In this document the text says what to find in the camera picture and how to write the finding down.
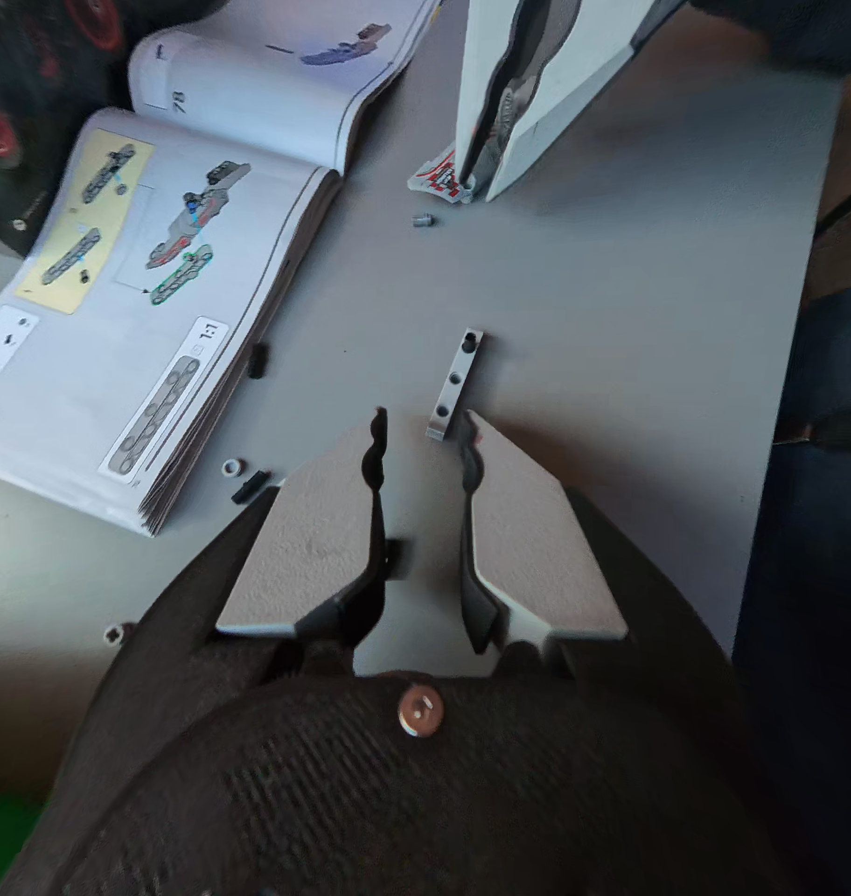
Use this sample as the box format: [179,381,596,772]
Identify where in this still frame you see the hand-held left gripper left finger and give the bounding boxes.
[216,406,391,648]

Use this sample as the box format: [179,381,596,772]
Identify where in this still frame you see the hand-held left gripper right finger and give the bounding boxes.
[458,409,628,655]

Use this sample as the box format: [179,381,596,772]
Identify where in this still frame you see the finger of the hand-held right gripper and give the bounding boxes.
[478,0,689,204]
[453,0,538,200]

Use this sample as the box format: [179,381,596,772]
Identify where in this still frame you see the white lego piece red sticker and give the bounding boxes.
[407,143,479,205]

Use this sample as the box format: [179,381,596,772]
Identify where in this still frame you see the grey lego beam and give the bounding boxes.
[425,327,487,443]

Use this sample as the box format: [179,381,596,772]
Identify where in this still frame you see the person's right forearm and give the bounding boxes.
[684,0,851,81]

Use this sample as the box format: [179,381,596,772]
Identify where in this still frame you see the open lego instruction booklet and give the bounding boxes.
[0,0,444,539]

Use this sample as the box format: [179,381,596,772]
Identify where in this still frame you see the person's dark trousers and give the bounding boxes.
[733,280,851,896]

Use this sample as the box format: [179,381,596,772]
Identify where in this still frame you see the green box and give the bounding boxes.
[0,791,49,896]

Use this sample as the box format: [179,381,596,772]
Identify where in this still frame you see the black box with red wheels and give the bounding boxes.
[0,0,234,256]

